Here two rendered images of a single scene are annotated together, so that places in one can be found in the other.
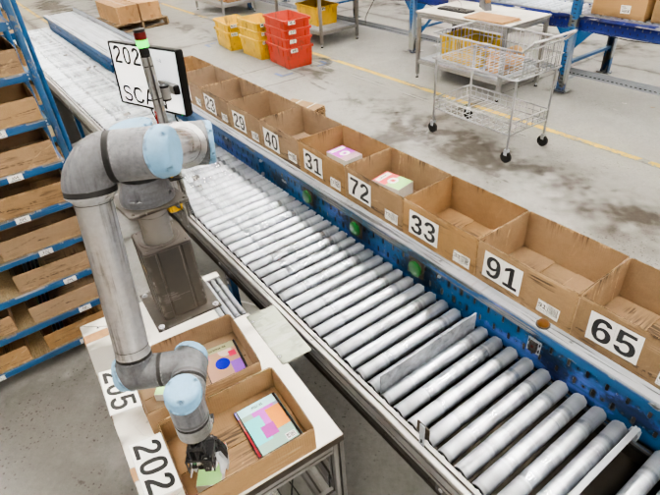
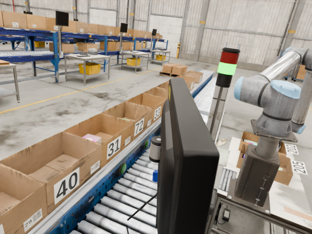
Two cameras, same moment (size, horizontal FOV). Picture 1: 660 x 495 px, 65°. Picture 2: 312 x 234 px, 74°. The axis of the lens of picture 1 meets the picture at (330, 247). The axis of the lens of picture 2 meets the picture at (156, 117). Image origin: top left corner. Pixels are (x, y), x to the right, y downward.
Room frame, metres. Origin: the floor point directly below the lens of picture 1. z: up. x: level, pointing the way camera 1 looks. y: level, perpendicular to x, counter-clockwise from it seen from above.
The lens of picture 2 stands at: (2.85, 1.13, 1.67)
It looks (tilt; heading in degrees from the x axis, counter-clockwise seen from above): 22 degrees down; 233
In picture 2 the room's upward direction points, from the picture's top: 8 degrees clockwise
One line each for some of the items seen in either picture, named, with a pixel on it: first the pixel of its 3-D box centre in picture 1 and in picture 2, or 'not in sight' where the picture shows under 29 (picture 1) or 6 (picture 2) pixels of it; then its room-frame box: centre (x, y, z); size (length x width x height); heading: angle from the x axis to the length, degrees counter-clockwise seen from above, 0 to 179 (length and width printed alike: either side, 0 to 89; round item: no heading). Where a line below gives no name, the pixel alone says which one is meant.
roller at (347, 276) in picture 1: (336, 282); not in sight; (1.69, -0.01, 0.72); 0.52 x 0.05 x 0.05; 124
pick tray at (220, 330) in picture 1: (194, 368); (263, 162); (1.20, 0.49, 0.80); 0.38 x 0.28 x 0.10; 118
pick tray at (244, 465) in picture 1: (237, 435); (261, 146); (0.93, 0.32, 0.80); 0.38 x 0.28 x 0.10; 119
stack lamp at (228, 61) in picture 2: (140, 39); (228, 62); (2.31, 0.73, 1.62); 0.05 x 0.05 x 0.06
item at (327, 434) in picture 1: (194, 376); (261, 171); (1.22, 0.51, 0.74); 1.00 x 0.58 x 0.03; 30
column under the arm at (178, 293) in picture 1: (170, 270); (255, 174); (1.61, 0.63, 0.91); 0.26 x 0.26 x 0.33; 30
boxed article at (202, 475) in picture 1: (212, 467); not in sight; (0.85, 0.39, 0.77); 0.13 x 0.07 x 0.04; 1
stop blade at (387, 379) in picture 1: (430, 351); not in sight; (1.23, -0.32, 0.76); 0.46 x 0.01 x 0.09; 124
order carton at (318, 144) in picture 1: (344, 158); (100, 137); (2.37, -0.10, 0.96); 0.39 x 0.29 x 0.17; 34
